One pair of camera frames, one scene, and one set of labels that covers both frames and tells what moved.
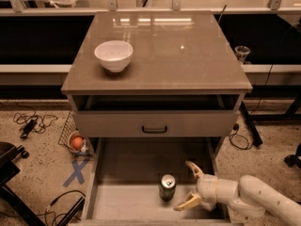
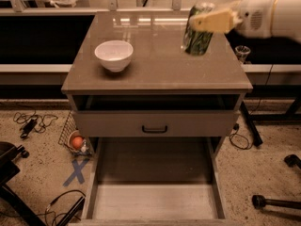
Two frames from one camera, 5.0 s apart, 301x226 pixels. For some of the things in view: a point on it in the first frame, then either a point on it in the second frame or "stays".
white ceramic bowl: (114, 55) stays
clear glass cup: (242, 52) stays
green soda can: (167, 186) → (198, 41)
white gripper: (206, 185) → (255, 16)
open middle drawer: (140, 181) stays
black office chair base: (7, 170) stays
